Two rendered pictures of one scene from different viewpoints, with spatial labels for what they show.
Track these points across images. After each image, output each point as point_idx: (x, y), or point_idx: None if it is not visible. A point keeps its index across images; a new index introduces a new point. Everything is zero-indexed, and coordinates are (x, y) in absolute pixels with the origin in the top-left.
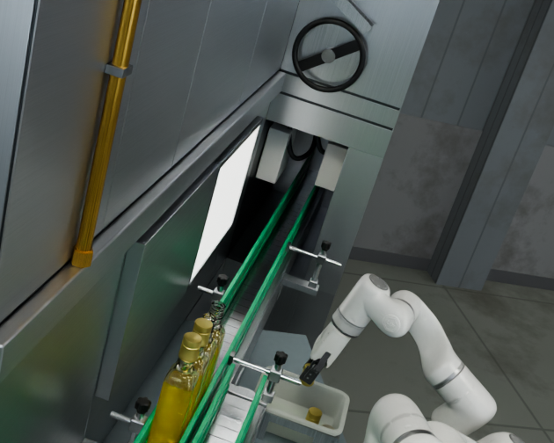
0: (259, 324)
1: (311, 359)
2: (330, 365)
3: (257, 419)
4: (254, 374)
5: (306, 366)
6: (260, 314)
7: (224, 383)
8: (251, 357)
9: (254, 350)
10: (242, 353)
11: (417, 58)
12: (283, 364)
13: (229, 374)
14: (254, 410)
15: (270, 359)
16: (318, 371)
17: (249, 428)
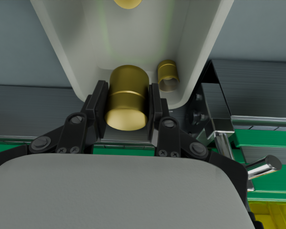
0: (19, 130)
1: (103, 132)
2: (237, 195)
3: (267, 122)
4: (63, 76)
5: (135, 128)
6: (3, 139)
7: (273, 199)
8: (36, 84)
9: (18, 83)
10: (115, 142)
11: None
12: None
13: (252, 198)
14: (282, 146)
15: (12, 65)
16: (245, 173)
17: None
